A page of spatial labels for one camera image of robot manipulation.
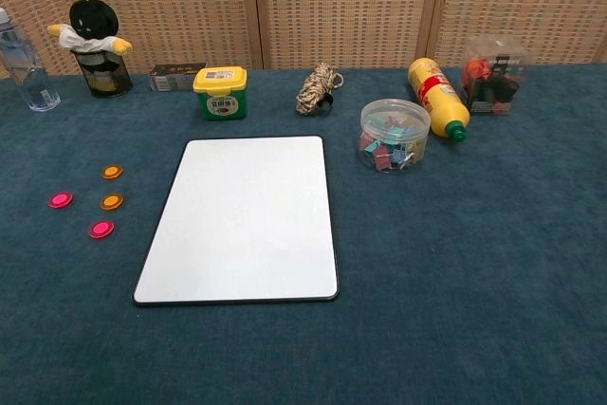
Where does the yellow bottle with green cap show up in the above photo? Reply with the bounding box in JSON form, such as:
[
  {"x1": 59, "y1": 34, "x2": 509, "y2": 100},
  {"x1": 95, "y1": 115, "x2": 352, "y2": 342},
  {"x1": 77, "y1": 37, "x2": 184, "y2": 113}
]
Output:
[{"x1": 407, "y1": 57, "x2": 471, "y2": 143}]

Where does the black yellow plush toy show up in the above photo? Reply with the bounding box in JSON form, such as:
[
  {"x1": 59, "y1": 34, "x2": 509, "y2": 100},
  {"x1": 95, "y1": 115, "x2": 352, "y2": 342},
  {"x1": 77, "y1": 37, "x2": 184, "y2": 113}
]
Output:
[{"x1": 46, "y1": 0, "x2": 134, "y2": 56}]

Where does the white rectangular board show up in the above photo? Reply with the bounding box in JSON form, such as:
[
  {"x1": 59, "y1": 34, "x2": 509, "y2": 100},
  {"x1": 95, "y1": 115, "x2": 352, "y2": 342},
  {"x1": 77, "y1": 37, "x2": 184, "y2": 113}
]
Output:
[{"x1": 132, "y1": 135, "x2": 340, "y2": 306}]

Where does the green tub with yellow lid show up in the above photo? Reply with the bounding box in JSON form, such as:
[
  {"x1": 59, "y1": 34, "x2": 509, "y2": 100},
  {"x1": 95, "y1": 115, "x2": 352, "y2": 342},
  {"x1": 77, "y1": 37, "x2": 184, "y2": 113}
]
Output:
[{"x1": 192, "y1": 66, "x2": 249, "y2": 121}]

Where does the woven folding screen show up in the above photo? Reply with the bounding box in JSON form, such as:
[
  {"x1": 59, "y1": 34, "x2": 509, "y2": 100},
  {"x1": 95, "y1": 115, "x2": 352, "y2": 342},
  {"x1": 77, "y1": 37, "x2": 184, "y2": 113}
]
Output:
[{"x1": 0, "y1": 0, "x2": 607, "y2": 82}]

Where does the blue table cloth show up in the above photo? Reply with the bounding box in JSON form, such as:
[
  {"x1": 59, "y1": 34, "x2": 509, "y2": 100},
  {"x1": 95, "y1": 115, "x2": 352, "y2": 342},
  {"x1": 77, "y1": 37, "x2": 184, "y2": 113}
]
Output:
[{"x1": 0, "y1": 63, "x2": 607, "y2": 405}]

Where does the black cardboard box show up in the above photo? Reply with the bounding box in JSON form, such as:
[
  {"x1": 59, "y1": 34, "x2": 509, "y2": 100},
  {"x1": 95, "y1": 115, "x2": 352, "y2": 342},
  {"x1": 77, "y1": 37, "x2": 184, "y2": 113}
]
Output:
[{"x1": 149, "y1": 62, "x2": 208, "y2": 93}]

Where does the clear box of binder clips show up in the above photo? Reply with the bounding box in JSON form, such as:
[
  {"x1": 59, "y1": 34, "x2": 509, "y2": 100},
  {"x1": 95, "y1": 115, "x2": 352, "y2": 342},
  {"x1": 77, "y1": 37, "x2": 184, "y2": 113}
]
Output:
[{"x1": 462, "y1": 35, "x2": 531, "y2": 117}]

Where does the clear jar of binder clips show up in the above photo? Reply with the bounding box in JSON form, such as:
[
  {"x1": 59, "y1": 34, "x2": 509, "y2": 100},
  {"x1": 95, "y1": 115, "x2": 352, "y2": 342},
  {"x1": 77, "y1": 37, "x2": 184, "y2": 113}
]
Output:
[{"x1": 359, "y1": 98, "x2": 432, "y2": 175}]

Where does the black mesh pen holder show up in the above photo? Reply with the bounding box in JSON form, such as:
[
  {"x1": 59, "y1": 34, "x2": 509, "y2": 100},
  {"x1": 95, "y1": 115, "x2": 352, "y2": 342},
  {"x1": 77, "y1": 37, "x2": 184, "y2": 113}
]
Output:
[{"x1": 75, "y1": 49, "x2": 134, "y2": 99}]

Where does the clear plastic water bottle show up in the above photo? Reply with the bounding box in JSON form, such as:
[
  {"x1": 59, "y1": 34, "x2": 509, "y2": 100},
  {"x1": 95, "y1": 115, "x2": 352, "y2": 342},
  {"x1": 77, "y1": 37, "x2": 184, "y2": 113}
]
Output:
[{"x1": 0, "y1": 7, "x2": 62, "y2": 114}]

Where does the pink round magnet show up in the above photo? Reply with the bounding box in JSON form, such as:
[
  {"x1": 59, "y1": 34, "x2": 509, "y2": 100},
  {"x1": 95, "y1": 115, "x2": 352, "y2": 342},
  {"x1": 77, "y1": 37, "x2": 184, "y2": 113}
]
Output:
[
  {"x1": 88, "y1": 219, "x2": 117, "y2": 240},
  {"x1": 46, "y1": 192, "x2": 75, "y2": 210}
]

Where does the beige braided rope bundle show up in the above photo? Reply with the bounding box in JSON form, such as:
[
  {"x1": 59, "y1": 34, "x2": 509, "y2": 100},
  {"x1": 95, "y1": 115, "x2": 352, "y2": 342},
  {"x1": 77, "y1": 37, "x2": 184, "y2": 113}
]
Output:
[{"x1": 295, "y1": 62, "x2": 347, "y2": 116}]

